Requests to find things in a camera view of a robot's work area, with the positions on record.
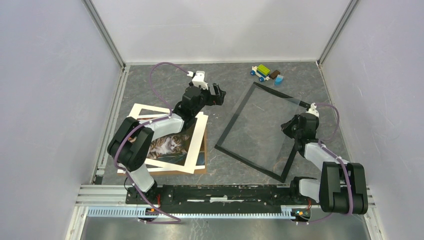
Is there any clear acrylic sheet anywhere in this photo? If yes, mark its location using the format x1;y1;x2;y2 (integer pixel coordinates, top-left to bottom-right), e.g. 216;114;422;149
221;84;302;171

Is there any white mat board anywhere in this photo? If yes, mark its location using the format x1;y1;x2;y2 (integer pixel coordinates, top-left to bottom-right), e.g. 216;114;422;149
116;103;210;175

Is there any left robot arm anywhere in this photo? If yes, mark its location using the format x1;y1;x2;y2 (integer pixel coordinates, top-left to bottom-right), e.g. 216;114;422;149
107;83;226;204

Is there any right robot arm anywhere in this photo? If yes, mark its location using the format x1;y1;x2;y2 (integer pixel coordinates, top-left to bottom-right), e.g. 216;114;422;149
281;112;369;215

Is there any toy brick car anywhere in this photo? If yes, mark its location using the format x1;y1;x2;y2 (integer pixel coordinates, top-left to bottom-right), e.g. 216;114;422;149
250;64;271;83

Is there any blue toy brick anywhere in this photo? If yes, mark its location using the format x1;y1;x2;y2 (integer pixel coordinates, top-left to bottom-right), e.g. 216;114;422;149
274;74;284;86

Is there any brown toy brick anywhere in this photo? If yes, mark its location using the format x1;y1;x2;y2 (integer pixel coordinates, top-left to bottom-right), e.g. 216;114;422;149
269;70;281;80

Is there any brown cardboard backing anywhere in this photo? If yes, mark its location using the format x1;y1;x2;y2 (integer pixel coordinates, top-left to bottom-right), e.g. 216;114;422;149
142;127;208;176

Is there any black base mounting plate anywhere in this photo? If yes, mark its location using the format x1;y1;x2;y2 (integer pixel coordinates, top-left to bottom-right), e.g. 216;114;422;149
145;184;319;214

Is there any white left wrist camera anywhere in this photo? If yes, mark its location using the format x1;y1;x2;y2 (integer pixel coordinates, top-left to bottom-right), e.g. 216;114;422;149
187;70;209;90

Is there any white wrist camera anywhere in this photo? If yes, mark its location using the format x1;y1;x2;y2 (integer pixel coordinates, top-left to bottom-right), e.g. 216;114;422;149
187;70;209;90
306;102;320;118

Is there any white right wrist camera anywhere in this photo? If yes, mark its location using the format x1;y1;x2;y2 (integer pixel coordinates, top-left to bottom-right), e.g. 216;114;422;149
306;102;320;118

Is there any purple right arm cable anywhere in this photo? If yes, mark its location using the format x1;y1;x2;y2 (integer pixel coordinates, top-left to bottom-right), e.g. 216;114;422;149
296;103;355;226

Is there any black picture frame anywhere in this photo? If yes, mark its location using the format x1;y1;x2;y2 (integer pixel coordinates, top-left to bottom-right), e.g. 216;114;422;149
214;81;314;184

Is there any aluminium rail frame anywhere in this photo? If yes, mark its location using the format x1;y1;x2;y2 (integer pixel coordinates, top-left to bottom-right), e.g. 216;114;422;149
64;0;387;240

